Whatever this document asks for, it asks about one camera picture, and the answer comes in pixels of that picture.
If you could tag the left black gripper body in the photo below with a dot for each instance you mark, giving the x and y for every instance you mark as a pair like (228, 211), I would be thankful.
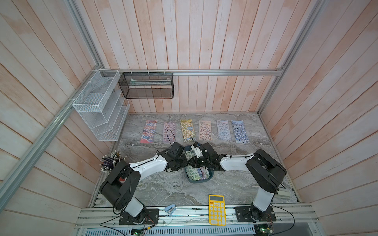
(180, 162)

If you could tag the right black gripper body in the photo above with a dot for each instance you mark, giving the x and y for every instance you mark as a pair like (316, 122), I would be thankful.
(201, 162)

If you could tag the teal storage tray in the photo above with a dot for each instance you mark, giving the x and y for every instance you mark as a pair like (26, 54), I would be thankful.
(188, 148)

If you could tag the yellow green sticker sheet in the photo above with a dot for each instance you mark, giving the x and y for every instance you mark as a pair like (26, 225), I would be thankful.
(188, 131)

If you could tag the translucent bubble sticker sheet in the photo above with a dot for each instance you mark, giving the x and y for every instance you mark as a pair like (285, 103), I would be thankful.
(223, 130)

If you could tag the cat sticker sheet pink blue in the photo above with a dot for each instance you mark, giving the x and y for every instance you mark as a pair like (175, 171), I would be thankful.
(148, 132)

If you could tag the blue penguin sticker sheet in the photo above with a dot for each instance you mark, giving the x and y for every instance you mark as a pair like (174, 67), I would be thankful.
(240, 133)

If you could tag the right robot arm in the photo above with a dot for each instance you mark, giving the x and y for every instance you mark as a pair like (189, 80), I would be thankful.
(267, 172)

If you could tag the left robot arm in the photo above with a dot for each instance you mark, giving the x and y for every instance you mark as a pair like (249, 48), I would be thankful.
(120, 185)

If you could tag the green sticker sheet in tray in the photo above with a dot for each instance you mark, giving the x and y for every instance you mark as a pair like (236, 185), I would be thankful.
(192, 172)

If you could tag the bottom sticker sheet in tray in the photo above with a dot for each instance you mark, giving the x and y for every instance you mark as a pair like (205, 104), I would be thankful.
(205, 132)

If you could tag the yellow calculator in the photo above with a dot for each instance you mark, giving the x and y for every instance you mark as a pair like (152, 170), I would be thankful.
(217, 215)

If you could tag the blue stapler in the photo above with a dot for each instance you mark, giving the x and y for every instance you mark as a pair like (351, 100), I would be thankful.
(170, 209)

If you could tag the pencil holder with pencils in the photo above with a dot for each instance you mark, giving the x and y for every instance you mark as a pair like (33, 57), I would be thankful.
(108, 162)

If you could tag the black mesh basket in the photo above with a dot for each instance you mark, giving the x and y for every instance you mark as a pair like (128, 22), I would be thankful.
(147, 85)

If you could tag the green circuit board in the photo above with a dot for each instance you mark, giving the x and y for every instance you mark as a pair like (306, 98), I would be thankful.
(262, 230)

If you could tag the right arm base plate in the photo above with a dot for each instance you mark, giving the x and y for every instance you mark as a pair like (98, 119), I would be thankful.
(243, 214)

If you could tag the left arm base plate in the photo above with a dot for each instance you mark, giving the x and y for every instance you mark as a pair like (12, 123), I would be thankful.
(148, 216)

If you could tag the white vented cable duct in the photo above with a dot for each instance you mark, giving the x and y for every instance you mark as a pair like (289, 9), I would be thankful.
(228, 230)

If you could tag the aluminium wall rail back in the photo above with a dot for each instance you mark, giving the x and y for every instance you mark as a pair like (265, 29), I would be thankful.
(207, 72)

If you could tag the aluminium wall rail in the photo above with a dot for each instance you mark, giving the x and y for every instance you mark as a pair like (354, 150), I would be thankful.
(24, 166)
(207, 72)

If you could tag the white wire mesh shelf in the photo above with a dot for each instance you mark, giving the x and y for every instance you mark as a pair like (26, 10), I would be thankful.
(102, 105)

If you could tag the aluminium front rail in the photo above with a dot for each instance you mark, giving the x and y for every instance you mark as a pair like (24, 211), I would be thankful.
(195, 215)

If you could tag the aluminium wall rail left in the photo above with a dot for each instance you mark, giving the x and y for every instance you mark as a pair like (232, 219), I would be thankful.
(24, 166)

